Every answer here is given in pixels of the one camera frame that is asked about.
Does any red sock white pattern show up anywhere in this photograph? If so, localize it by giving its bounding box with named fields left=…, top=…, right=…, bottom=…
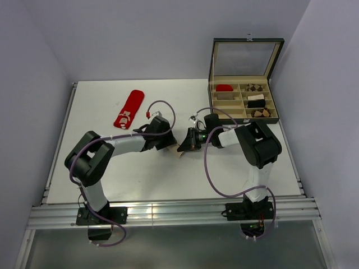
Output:
left=113, top=90, right=145, bottom=129

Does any black compartment storage box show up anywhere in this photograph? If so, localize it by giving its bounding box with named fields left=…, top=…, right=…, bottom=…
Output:
left=208, top=38, right=284, bottom=124

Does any beige sock brown toe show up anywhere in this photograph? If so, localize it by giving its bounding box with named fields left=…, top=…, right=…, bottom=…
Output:
left=167, top=144, right=184, bottom=158

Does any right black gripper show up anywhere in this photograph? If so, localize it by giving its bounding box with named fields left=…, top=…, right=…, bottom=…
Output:
left=178, top=128, right=213, bottom=152

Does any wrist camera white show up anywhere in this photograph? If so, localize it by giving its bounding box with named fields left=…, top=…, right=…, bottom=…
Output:
left=188, top=113, right=198, bottom=124
left=146, top=111, right=162, bottom=119

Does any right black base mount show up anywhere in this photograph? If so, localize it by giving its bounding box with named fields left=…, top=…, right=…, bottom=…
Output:
left=221, top=200, right=274, bottom=237

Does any rolled checkered sock upper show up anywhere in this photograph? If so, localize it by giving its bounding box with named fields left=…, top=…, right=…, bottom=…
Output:
left=246, top=84, right=263, bottom=92

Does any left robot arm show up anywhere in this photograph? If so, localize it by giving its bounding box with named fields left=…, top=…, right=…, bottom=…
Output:
left=65, top=115, right=177, bottom=224

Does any rolled checkered sock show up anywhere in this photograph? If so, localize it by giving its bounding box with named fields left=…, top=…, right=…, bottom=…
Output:
left=246, top=84, right=263, bottom=92
left=251, top=108, right=271, bottom=118

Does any rolled red sock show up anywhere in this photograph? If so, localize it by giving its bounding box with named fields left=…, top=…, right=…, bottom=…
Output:
left=215, top=84, right=233, bottom=92

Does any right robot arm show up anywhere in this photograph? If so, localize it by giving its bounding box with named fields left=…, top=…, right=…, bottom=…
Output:
left=177, top=114, right=282, bottom=219

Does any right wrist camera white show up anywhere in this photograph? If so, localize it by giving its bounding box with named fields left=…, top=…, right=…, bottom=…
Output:
left=188, top=113, right=198, bottom=124

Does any aluminium frame rail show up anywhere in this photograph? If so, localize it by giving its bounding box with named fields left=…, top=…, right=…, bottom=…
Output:
left=26, top=197, right=321, bottom=230

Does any rolled checkered sock lower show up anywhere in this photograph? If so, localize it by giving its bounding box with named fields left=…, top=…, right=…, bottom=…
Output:
left=251, top=108, right=271, bottom=118

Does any rolled white black sock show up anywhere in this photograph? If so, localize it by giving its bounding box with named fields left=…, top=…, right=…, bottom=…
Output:
left=247, top=94, right=265, bottom=101

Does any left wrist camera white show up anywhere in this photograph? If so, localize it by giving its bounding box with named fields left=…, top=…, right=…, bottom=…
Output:
left=146, top=111, right=162, bottom=119

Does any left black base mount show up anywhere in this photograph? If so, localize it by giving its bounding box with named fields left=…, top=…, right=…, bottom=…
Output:
left=75, top=206, right=127, bottom=243

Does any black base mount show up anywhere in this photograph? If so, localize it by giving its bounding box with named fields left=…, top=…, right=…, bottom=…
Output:
left=221, top=200, right=274, bottom=237
left=75, top=206, right=127, bottom=243

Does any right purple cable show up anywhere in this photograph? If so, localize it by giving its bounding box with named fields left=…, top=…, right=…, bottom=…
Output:
left=193, top=106, right=277, bottom=239

